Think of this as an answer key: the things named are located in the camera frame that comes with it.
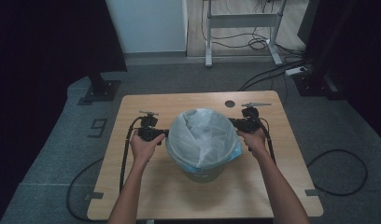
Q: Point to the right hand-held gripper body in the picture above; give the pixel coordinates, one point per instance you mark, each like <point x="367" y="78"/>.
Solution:
<point x="249" y="124"/>

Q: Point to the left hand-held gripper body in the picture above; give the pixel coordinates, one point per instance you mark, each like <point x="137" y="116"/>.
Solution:
<point x="148" y="133"/>

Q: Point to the white plastic bag blue edge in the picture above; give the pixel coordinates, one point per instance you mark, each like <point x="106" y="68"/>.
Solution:
<point x="204" y="133"/>

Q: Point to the green plastic bin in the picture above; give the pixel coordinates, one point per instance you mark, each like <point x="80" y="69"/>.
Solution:
<point x="204" y="176"/>

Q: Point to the person's left hand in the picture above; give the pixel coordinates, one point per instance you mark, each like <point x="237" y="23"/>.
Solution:
<point x="143" y="151"/>

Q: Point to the person's right hand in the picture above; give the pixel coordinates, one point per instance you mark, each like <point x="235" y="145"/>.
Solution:
<point x="256" y="143"/>

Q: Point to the black stand base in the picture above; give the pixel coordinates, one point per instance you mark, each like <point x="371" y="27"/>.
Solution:
<point x="101" y="90"/>
<point x="316" y="85"/>

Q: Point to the white power strip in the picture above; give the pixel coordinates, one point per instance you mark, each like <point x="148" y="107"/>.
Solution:
<point x="295" y="71"/>

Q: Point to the grey tape piece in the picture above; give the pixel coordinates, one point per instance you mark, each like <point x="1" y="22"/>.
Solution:
<point x="95" y="195"/>
<point x="312" y="192"/>

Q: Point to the white panel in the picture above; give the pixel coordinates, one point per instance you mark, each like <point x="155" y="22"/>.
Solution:
<point x="148" y="25"/>

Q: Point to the dark curtain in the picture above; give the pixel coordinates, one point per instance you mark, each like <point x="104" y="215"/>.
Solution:
<point x="39" y="46"/>
<point x="359" y="46"/>

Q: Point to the white metal desk frame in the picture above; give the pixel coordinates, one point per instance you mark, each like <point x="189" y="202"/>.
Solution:
<point x="241" y="20"/>

